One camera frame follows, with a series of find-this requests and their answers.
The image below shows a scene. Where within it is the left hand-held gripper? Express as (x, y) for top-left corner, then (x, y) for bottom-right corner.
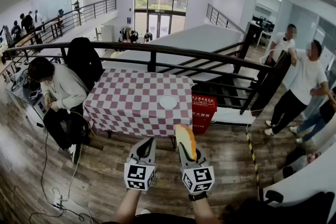
(123, 136), (158, 192)

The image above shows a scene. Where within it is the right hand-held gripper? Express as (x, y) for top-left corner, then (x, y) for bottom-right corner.
(177, 141), (215, 194)

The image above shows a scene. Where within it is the yellow sponge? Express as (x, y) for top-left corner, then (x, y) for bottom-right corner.
(174, 124), (198, 162)

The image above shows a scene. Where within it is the white round plate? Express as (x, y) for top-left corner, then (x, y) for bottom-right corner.
(159, 95), (179, 110)

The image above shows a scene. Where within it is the person's left forearm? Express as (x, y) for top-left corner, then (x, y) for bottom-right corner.
(114, 188), (143, 224)

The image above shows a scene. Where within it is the person's right forearm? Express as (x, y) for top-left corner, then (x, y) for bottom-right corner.
(191, 198), (220, 224)

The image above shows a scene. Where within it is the black wristband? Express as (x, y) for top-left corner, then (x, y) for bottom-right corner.
(188, 191), (208, 202)

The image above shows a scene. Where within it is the red fire equipment box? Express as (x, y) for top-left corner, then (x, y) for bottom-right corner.
(191, 93), (218, 135)

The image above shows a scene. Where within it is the red white checkered tablecloth table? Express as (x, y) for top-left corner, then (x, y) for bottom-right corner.
(82, 68), (195, 138)

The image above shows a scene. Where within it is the person's white shoe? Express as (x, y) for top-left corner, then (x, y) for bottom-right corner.
(134, 207), (152, 216)

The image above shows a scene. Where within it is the yellow black striped floor strip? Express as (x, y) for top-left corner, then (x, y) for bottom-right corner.
(245, 132), (261, 201)

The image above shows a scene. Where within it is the person's black clothing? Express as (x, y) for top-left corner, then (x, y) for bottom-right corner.
(101, 213), (198, 224)

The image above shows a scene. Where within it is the black chair armrest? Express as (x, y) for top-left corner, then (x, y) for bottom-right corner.
(265, 189), (285, 204)

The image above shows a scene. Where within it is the white power strip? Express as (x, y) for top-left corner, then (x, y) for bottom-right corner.
(52, 193), (65, 210)

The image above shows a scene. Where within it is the black bag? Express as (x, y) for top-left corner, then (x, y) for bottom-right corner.
(284, 146), (307, 166)

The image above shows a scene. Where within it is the black metal railing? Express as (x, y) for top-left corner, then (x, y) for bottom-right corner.
(3, 40), (292, 116)

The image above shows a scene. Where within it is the black jacket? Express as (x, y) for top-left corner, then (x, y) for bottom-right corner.
(65, 37), (104, 93)

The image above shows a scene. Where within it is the white desk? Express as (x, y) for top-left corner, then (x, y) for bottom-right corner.
(262, 112), (336, 218)

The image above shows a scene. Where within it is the red white item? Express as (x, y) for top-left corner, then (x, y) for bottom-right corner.
(306, 151), (321, 164)

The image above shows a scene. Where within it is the clothes rack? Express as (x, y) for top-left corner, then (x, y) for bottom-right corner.
(119, 26), (132, 43)

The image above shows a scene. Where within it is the large glass window door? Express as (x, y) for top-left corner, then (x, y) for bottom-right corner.
(134, 0), (190, 40)

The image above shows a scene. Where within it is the black stair railing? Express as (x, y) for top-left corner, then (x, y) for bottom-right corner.
(206, 3), (246, 35)

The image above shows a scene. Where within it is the cluttered work desk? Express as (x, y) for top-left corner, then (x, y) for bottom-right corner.
(0, 59), (44, 120)

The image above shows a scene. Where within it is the black balcony railing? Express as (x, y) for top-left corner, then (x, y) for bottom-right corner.
(0, 0), (118, 61)

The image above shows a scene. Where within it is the black floor cable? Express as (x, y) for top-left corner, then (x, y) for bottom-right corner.
(28, 122), (93, 224)

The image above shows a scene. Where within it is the white curved cable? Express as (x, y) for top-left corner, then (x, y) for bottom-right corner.
(259, 48), (277, 65)

